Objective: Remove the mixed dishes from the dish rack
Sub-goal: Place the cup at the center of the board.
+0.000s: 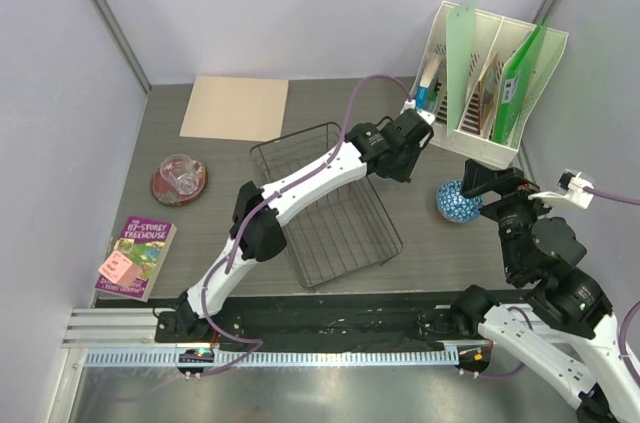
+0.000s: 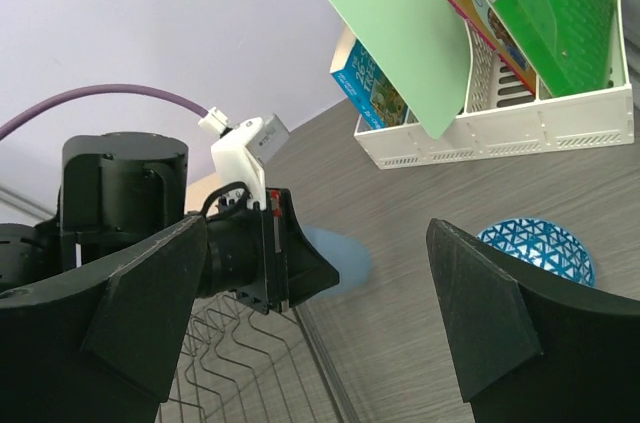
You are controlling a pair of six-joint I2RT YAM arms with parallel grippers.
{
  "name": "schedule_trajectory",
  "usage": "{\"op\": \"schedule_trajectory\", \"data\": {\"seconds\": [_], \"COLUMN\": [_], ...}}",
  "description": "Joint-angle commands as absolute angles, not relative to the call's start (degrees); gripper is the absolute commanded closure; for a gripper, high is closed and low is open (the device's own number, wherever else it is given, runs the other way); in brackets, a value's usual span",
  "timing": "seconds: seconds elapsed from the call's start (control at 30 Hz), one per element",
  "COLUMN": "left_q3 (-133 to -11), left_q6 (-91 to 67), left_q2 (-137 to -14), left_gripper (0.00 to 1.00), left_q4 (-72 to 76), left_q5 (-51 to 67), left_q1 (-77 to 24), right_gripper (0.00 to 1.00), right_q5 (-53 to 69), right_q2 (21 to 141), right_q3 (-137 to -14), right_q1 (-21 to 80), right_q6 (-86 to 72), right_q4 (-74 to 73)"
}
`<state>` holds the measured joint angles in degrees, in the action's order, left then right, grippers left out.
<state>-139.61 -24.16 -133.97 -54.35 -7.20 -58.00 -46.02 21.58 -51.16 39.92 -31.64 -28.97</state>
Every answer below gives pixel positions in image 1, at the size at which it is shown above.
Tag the purple treehouse book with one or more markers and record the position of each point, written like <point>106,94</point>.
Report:
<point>134,264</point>

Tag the dark green folder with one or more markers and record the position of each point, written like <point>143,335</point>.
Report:
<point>516,75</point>

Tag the clear glass cup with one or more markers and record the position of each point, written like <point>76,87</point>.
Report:
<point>180,172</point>

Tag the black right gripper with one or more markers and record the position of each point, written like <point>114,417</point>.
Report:
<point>478,177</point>

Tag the white slotted cable duct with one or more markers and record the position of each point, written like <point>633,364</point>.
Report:
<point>200,357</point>

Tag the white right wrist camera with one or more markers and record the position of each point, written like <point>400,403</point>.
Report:
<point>573,191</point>

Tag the black wire dish rack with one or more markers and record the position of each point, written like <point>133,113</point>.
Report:
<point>345,231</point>

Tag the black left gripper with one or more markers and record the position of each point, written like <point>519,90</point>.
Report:
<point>405,176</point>

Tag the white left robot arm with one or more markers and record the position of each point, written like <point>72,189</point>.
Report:
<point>261,213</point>

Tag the blue patterned bowl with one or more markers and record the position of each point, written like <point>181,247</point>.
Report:
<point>453,206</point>

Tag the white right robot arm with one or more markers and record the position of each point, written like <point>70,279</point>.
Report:
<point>602,383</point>

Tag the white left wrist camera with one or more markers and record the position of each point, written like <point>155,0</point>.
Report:
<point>420,111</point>

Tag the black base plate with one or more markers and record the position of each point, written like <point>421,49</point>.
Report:
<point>342,323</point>

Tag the beige cutting board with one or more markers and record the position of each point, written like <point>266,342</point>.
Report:
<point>235,108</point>

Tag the white file organizer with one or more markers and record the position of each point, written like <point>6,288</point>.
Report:
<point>505,35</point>

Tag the light green folder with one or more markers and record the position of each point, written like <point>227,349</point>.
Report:
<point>460,27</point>

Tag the blue book in organizer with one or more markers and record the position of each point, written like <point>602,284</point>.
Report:
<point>425,96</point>

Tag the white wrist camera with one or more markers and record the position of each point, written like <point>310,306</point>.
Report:
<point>420,111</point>
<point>573,191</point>

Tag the red floral plate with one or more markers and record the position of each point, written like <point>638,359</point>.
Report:
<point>164,193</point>

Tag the brown picture book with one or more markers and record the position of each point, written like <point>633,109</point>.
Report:
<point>486,88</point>

